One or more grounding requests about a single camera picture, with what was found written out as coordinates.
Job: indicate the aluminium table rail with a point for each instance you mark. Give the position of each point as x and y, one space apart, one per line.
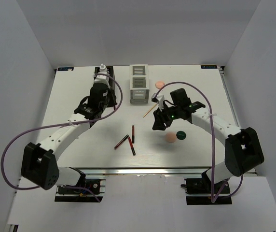
144 171

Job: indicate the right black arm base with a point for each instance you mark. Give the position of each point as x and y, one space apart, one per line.
198 193

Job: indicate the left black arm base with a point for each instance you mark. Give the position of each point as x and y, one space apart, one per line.
92 191

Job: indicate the dark green round compact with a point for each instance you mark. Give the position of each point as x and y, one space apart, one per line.
181 135

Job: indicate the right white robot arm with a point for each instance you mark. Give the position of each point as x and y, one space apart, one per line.
242 148

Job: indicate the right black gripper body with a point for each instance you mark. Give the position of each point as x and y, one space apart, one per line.
174 113

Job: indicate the blue label sticker left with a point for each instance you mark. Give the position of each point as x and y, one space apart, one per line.
65 69

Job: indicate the pink round powder puff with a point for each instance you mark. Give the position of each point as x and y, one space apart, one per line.
170 137
159 84

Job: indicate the blue label sticker right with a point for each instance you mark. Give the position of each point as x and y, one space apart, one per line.
208 66

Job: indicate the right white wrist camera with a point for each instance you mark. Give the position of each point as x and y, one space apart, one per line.
159 100

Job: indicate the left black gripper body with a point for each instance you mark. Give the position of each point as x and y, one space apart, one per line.
110 101

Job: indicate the blue label sticker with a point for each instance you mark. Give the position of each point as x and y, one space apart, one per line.
65 69
208 66

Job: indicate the red lip gloss tube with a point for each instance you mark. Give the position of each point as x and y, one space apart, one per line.
133 134
131 146
121 142

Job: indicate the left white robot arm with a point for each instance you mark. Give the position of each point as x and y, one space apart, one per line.
39 163

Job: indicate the white dropper bottle blue base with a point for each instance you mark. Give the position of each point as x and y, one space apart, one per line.
102 69

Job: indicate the black slotted organizer box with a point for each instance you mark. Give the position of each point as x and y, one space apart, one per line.
111 82

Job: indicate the white slotted organizer box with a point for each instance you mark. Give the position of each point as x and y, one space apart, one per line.
139 84

